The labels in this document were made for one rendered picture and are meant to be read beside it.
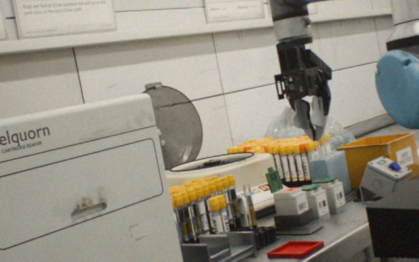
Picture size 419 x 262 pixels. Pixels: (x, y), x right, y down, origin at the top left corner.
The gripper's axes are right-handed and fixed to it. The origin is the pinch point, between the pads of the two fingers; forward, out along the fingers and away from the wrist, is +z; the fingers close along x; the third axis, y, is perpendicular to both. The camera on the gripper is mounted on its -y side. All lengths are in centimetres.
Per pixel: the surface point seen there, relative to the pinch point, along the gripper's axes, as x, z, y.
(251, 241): 6.4, 10.5, 42.2
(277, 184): -0.6, 6.3, 19.0
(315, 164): -0.5, 5.9, 2.0
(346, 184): 2.0, 12.1, -5.6
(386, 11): -31, -30, -148
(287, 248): 6.2, 14.9, 31.5
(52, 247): 4, 0, 79
